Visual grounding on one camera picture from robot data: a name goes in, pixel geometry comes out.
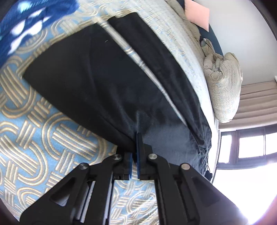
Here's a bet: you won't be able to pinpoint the blue white fleece blanket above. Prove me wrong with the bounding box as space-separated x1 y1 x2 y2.
1 1 78 66

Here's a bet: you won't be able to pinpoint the blue patterned bedspread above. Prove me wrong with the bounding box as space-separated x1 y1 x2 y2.
0 0 217 225

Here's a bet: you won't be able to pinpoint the pink pillow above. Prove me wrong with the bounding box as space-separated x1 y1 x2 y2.
185 0 210 32

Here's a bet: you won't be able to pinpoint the dark framed window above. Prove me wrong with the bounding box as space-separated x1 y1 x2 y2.
216 124 276 170

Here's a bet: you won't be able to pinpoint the beige curtain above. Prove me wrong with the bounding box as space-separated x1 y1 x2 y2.
219 81 277 132

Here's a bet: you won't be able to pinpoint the black pants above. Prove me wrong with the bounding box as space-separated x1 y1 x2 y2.
23 13 212 174

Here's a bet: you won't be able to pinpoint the beige crumpled duvet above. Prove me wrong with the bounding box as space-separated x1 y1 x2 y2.
167 1 243 123

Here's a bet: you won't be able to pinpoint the dark blue headboard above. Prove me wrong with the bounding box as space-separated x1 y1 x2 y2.
178 1 223 55

